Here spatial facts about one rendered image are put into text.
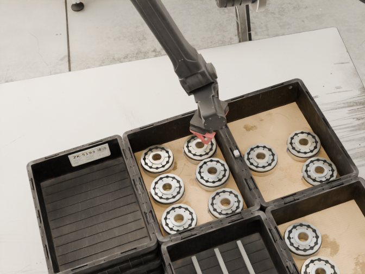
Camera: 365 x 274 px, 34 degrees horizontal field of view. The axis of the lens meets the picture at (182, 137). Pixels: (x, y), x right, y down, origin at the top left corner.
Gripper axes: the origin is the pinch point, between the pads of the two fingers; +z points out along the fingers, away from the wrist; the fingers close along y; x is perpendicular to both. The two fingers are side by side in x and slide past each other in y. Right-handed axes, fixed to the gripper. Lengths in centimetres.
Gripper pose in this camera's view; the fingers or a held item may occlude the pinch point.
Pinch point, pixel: (210, 133)
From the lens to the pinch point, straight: 162.2
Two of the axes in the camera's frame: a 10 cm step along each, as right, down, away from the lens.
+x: -8.9, -3.3, 3.3
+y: 4.5, -7.4, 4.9
